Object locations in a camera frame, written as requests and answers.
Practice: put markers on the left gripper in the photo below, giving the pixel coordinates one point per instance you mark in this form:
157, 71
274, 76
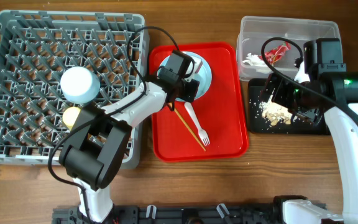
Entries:
194, 86

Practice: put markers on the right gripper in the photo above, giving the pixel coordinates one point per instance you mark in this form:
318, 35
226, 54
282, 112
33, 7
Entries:
280, 94

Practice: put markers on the rice and peanut leftovers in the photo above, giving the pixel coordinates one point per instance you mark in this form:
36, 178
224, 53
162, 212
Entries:
274, 113

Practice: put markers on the large light blue plate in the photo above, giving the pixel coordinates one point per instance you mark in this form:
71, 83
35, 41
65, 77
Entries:
204, 76

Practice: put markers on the red plastic tray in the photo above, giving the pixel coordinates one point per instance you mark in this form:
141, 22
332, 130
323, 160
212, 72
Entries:
220, 112

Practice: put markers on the crumpled white tissue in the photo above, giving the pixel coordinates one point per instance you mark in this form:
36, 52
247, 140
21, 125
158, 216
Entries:
254, 60

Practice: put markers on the small light blue saucer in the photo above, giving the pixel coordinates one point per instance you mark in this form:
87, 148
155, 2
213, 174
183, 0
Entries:
79, 85

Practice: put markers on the white plastic fork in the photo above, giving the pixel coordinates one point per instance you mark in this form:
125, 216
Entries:
202, 134

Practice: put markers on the clear plastic bin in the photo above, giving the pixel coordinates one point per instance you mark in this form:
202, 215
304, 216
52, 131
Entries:
256, 30

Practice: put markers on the grey dishwasher rack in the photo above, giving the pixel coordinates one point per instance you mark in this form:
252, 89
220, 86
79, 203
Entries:
36, 48

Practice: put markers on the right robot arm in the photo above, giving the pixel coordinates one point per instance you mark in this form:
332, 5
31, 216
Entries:
333, 97

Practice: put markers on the light green bowl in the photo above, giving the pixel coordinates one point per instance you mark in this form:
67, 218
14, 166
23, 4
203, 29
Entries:
197, 66

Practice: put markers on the black food waste tray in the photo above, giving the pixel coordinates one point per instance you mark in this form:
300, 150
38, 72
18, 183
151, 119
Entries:
258, 124

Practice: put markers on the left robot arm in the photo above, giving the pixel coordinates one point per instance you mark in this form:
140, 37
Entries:
93, 151

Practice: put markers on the wooden chopstick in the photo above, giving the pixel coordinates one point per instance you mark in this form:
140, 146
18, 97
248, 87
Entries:
170, 105

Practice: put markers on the yellow plastic cup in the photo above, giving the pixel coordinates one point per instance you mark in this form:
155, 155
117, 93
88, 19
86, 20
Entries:
69, 117

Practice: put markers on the red snack wrapper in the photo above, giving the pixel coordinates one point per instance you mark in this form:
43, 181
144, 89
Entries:
276, 54

